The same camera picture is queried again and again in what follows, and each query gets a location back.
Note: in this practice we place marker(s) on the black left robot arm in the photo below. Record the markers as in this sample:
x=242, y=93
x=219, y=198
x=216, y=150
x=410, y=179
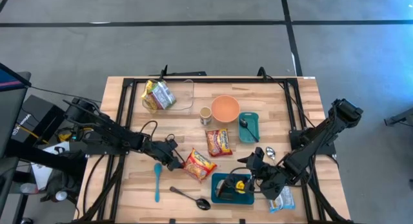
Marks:
x=109, y=130

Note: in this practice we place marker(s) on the yellow lid spice can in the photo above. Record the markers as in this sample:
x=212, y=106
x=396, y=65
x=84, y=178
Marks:
x=240, y=186

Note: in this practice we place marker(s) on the yellow ramen noodle packet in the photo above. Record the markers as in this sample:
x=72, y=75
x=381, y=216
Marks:
x=146, y=88

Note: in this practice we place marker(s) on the black lid pepper shaker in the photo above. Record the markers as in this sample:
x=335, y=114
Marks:
x=229, y=180

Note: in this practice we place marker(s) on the black bag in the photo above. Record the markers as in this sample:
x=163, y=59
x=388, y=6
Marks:
x=61, y=182

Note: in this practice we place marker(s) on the grey floor stand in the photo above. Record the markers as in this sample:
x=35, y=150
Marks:
x=400, y=117

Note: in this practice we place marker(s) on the dark metal spoon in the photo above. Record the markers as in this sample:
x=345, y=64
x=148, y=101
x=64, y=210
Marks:
x=243, y=122

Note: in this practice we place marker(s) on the blue plastic spoon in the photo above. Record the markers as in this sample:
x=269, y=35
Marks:
x=157, y=168

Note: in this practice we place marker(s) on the black shiny metal spoon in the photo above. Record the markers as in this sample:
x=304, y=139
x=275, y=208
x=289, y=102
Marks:
x=203, y=204

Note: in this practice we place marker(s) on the blue white food packet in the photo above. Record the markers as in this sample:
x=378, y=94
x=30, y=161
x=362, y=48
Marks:
x=285, y=201

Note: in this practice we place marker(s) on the silver metal spoon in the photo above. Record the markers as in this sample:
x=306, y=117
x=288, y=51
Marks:
x=270, y=152

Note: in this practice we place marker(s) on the black computer monitor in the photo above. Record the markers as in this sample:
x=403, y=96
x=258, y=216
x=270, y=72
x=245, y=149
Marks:
x=9, y=104

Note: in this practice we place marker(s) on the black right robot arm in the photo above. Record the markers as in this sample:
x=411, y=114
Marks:
x=316, y=140

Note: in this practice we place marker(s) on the white capped bottle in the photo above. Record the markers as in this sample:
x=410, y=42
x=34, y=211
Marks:
x=61, y=195

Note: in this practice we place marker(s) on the black frame bracket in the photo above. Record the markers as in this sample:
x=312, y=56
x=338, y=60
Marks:
x=165, y=72
x=262, y=73

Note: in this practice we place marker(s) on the black equipment case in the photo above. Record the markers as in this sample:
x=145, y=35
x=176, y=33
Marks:
x=35, y=111

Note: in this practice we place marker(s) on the red ramen noodle packet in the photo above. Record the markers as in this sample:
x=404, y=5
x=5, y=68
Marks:
x=218, y=142
x=199, y=165

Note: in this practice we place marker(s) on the small beige cup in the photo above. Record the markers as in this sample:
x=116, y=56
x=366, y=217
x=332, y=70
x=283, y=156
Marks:
x=205, y=116

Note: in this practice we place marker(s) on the small foil sauce packet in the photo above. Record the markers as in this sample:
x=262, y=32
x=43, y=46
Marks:
x=219, y=187

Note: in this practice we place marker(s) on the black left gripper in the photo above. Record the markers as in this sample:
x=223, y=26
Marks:
x=159, y=149

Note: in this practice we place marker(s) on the black aluminium rig frame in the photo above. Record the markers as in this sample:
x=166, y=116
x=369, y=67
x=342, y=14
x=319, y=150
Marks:
x=219, y=79

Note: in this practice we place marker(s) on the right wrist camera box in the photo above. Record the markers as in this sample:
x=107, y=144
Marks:
x=259, y=153

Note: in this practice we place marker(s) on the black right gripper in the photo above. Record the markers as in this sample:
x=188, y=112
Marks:
x=272, y=182

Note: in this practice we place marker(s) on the small teal tray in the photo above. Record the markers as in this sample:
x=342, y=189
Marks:
x=253, y=120

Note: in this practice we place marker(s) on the silver green food packet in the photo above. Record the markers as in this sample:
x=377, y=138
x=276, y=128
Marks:
x=163, y=95

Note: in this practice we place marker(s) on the clear plastic container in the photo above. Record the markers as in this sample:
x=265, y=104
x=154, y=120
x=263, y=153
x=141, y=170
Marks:
x=184, y=95

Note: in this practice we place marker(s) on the large teal blue bin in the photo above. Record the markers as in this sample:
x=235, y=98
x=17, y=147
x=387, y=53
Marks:
x=246, y=200

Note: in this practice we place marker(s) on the white paper sheet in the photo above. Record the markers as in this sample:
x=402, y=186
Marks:
x=42, y=175

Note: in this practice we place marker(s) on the black desk beam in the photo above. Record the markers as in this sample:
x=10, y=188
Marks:
x=38, y=156

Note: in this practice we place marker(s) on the orange bowl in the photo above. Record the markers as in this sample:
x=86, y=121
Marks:
x=226, y=108

